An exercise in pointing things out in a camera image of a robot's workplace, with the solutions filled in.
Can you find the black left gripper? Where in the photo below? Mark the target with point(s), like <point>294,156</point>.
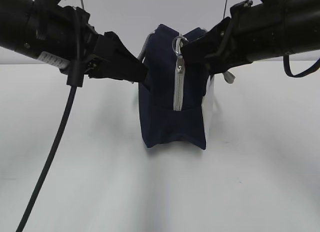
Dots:
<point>99,56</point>

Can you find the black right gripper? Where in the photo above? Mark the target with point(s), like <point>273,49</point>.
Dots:
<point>218,48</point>

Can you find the navy blue lunch bag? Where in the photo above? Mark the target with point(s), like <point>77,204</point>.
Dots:
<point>176,99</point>

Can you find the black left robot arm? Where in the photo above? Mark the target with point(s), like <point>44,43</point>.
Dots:
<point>63,37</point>

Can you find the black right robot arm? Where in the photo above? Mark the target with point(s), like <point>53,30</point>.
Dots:
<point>271,29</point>

